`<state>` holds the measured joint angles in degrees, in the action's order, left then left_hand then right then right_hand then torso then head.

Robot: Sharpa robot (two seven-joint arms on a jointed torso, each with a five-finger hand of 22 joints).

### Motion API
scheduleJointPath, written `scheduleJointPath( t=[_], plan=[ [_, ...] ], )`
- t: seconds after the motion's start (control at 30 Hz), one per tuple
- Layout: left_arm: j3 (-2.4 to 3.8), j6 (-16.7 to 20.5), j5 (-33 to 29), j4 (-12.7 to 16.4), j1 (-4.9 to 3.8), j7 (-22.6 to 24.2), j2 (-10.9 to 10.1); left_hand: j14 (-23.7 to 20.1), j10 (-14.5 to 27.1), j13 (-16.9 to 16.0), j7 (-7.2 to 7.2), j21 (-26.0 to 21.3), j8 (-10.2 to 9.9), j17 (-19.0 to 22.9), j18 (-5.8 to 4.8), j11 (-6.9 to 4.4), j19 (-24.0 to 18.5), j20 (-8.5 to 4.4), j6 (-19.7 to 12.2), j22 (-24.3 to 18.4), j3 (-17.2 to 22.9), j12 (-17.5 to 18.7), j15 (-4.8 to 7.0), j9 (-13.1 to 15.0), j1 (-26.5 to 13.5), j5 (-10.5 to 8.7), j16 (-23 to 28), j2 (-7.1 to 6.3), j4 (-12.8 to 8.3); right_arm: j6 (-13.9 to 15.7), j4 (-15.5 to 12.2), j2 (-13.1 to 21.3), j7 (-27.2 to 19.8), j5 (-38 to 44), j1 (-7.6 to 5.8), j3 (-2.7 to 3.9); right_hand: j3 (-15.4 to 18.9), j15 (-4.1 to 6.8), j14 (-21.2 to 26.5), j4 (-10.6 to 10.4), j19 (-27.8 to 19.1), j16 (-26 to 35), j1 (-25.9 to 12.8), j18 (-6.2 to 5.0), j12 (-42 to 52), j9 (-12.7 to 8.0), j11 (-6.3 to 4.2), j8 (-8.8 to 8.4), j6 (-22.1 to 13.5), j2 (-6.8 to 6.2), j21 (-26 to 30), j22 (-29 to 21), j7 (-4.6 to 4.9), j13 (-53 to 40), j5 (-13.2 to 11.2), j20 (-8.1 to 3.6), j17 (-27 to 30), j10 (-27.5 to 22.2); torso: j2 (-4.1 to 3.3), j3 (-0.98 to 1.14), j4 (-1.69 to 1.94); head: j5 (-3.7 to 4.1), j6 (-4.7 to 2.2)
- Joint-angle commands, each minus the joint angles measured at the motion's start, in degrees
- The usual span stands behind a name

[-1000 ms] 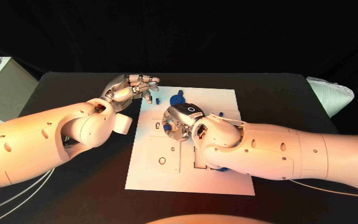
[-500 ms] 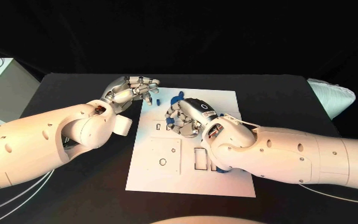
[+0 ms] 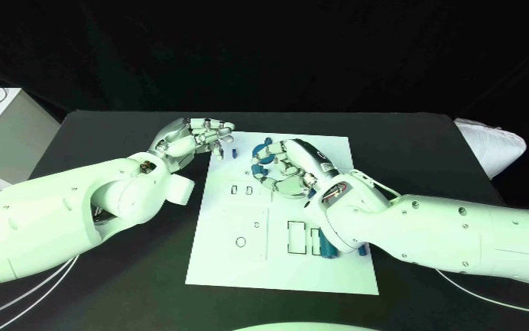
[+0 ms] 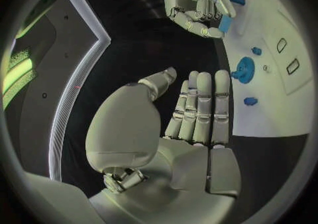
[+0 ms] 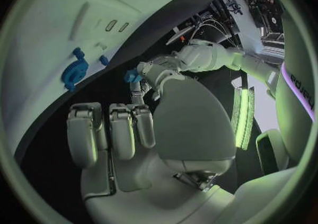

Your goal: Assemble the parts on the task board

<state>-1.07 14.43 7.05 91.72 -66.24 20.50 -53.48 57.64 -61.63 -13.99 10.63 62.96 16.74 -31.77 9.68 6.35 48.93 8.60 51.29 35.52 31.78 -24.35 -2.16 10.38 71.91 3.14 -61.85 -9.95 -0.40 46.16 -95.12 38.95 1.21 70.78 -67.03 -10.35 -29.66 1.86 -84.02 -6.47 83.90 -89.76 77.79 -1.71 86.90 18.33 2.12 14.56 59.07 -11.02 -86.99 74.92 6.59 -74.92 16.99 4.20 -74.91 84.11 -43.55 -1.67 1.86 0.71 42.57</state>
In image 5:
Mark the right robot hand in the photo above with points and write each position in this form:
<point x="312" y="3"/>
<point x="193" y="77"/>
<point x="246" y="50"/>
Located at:
<point x="188" y="124"/>

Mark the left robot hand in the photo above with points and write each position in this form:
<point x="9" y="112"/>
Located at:
<point x="164" y="62"/>

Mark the blue plug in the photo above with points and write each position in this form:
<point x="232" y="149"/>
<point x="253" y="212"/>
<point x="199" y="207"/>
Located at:
<point x="131" y="77"/>

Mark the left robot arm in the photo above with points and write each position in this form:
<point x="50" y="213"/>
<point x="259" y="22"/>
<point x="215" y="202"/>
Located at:
<point x="211" y="57"/>

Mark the white task board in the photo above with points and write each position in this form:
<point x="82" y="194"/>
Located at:
<point x="62" y="19"/>

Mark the glowing light bar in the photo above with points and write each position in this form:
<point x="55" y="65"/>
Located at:
<point x="243" y="118"/>

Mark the small blue block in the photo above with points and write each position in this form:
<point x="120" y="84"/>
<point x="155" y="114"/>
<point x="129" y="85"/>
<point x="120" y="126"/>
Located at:
<point x="103" y="59"/>

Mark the blue peg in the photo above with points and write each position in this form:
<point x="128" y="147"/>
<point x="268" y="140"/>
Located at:
<point x="78" y="54"/>

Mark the blue gear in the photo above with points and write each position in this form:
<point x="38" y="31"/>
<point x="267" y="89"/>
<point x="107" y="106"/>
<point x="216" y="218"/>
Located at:
<point x="74" y="73"/>

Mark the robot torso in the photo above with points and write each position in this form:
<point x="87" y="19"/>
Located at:
<point x="295" y="93"/>

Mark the dark equipment rack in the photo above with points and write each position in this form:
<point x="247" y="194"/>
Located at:
<point x="267" y="3"/>

